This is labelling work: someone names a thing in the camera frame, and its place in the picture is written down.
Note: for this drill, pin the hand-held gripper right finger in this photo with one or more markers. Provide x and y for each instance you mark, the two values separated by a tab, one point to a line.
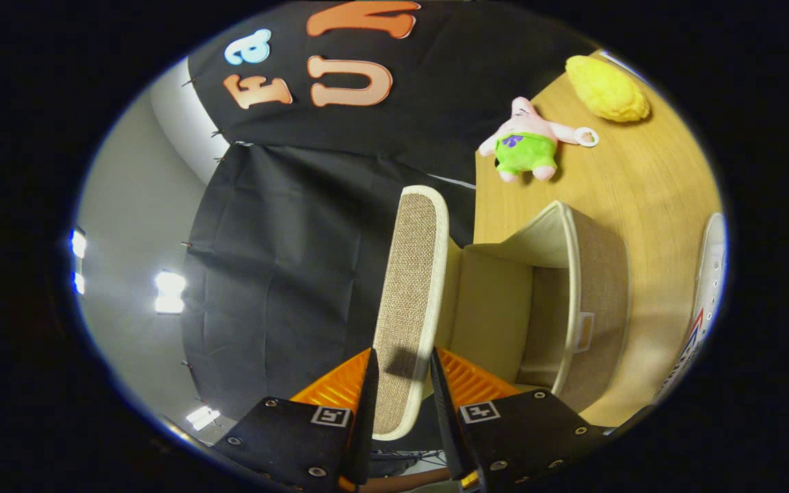
446	411

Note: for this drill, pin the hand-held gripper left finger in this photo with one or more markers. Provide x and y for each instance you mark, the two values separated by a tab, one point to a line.
367	411

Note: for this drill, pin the beige fabric storage box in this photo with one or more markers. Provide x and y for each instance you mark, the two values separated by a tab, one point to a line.
600	294

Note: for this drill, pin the white canvas shoe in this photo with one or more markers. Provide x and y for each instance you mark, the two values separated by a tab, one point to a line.
706	294

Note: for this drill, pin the long ceiling light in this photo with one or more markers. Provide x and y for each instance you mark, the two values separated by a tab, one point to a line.
78	253
169	291

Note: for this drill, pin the pink starfish plush toy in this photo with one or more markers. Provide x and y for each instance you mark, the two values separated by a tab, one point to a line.
524	147

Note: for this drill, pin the yellow round plush toy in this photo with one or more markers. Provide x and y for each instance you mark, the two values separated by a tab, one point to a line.
607	89

